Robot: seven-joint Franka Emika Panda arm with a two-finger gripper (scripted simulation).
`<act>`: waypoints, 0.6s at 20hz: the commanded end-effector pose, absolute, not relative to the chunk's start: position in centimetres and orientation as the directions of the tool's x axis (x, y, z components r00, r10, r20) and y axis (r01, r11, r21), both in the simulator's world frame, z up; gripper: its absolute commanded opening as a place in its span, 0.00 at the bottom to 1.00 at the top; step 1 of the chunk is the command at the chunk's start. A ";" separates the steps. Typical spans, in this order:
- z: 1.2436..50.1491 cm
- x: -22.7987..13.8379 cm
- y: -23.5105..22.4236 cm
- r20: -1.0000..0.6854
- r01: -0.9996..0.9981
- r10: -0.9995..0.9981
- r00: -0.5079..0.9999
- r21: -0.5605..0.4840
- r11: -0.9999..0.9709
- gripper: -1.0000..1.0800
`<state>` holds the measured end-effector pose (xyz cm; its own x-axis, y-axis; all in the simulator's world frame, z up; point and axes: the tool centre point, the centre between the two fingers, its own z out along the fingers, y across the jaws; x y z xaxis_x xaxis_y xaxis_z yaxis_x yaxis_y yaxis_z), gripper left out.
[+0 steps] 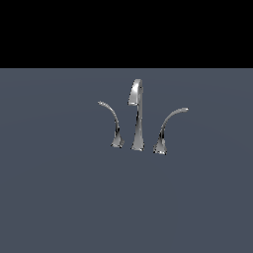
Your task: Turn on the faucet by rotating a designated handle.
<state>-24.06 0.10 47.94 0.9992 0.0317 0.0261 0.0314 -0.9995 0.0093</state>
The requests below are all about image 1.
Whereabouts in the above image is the chrome faucet spout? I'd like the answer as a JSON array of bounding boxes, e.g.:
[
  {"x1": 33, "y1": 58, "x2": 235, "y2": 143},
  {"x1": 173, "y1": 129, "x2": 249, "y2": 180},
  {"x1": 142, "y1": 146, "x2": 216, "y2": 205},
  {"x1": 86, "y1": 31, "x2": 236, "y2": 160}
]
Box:
[{"x1": 126, "y1": 78, "x2": 146, "y2": 152}]

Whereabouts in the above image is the chrome curved faucet handle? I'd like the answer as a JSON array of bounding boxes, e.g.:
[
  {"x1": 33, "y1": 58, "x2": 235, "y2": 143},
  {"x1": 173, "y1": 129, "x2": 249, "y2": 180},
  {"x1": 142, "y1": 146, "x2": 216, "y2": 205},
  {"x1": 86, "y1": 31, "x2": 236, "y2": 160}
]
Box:
[
  {"x1": 97, "y1": 100, "x2": 126, "y2": 149},
  {"x1": 152, "y1": 107, "x2": 190, "y2": 155}
]

